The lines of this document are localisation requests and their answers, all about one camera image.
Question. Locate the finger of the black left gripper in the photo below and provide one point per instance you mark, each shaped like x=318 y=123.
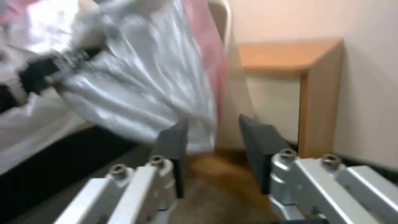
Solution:
x=73 y=57

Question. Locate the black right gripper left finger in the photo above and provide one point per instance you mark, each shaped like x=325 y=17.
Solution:
x=169 y=149

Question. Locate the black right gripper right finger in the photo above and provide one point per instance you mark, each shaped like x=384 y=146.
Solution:
x=258 y=144

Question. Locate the translucent white garbage bag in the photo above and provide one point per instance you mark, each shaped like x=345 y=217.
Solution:
x=136 y=77

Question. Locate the cream curved furniture edge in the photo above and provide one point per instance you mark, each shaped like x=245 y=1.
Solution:
x=231 y=77

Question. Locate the black low furniture base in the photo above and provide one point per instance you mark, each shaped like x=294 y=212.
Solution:
x=56 y=163

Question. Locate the light wooden side table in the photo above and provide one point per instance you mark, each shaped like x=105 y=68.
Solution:
x=314 y=70

